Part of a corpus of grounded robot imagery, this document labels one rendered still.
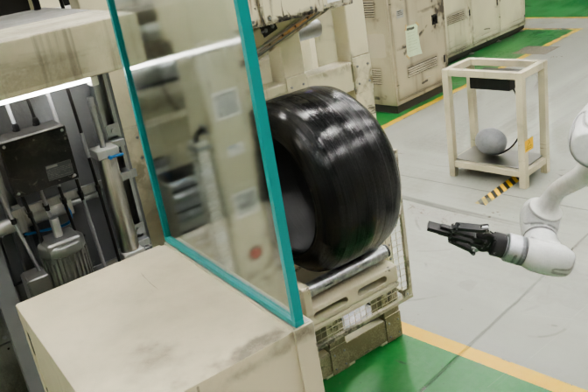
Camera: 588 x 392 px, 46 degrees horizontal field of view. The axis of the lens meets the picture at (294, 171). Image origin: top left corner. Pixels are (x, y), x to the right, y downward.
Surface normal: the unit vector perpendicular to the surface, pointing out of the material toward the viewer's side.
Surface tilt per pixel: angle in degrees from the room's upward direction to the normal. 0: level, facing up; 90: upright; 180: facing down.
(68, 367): 0
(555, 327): 0
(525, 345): 0
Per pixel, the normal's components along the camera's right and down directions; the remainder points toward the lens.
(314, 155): -0.28, -0.08
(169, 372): -0.15, -0.92
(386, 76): -0.70, 0.35
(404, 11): 0.70, 0.15
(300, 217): 0.26, -0.57
